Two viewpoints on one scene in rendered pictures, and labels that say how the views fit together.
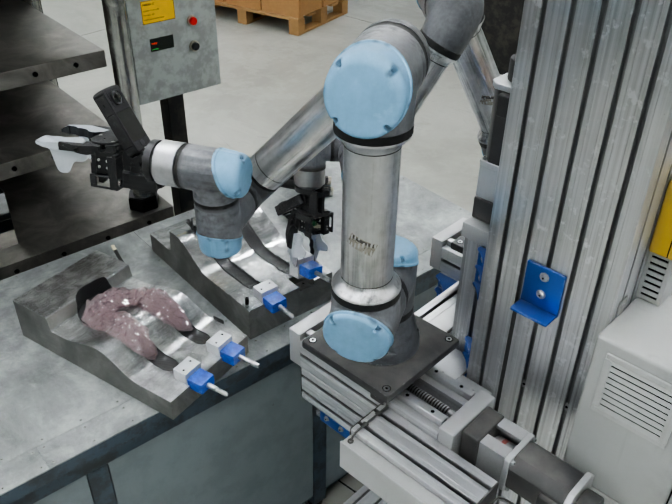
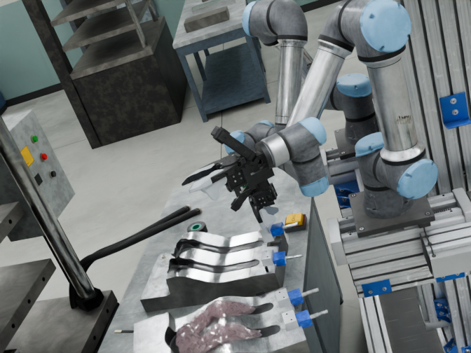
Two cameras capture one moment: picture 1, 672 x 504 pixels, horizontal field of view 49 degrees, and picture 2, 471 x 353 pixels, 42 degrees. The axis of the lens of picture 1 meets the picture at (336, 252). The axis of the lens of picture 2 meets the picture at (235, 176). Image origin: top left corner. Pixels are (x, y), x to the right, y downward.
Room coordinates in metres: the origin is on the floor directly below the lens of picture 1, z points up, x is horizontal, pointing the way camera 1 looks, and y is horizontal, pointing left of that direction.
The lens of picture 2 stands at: (-0.01, 1.06, 2.07)
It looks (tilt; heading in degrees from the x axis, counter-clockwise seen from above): 27 degrees down; 329
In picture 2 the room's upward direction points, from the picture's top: 20 degrees counter-clockwise
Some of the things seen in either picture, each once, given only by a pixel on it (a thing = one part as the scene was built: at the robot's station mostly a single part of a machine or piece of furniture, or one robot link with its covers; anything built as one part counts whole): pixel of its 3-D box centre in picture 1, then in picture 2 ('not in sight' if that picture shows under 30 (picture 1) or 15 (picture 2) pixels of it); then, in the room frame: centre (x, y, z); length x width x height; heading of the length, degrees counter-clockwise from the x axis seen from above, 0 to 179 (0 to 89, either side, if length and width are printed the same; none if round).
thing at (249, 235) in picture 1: (235, 242); (211, 254); (1.63, 0.27, 0.92); 0.35 x 0.16 x 0.09; 40
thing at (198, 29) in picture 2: not in sight; (222, 40); (5.23, -2.52, 0.46); 1.90 x 0.70 x 0.92; 140
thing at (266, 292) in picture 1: (277, 304); (282, 258); (1.40, 0.14, 0.89); 0.13 x 0.05 x 0.05; 40
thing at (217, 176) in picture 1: (214, 172); (301, 139); (1.06, 0.20, 1.43); 0.11 x 0.08 x 0.09; 73
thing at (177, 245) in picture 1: (236, 253); (212, 264); (1.65, 0.27, 0.87); 0.50 x 0.26 x 0.14; 40
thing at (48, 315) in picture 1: (131, 326); (217, 337); (1.35, 0.49, 0.86); 0.50 x 0.26 x 0.11; 58
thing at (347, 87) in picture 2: not in sight; (354, 94); (1.48, -0.43, 1.20); 0.13 x 0.12 x 0.14; 5
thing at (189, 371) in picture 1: (204, 383); (306, 318); (1.17, 0.28, 0.86); 0.13 x 0.05 x 0.05; 58
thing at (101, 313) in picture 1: (132, 311); (214, 325); (1.35, 0.48, 0.90); 0.26 x 0.18 x 0.08; 58
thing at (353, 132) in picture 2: not in sight; (362, 123); (1.47, -0.43, 1.09); 0.15 x 0.15 x 0.10
